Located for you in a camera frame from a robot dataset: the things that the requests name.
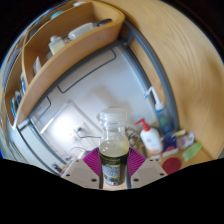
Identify white and pink small packet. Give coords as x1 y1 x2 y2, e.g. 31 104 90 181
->
176 129 196 149

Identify small green packet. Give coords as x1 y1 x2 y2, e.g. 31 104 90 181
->
181 141 203 162

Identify white desk lamp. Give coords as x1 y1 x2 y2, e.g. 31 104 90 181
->
39 99 101 158

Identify clear blue spray bottle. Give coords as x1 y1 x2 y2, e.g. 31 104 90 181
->
143 85 175 135

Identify wooden shelf unit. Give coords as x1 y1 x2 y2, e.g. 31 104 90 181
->
3 0 126 129

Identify grey metal desk frame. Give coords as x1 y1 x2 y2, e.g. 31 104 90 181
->
6 19 181 168

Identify flat round red coaster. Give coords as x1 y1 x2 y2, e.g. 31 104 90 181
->
161 157 183 176

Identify white pump bottle red nozzle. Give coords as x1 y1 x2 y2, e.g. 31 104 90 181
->
134 117 164 156

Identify dark blue packet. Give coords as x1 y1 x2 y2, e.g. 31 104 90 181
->
162 132 179 157

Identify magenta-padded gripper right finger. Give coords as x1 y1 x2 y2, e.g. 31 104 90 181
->
124 147 168 190

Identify clear bottle with dark label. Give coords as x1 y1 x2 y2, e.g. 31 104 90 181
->
98 107 130 187

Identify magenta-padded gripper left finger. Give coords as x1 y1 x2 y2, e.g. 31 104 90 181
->
61 147 103 190

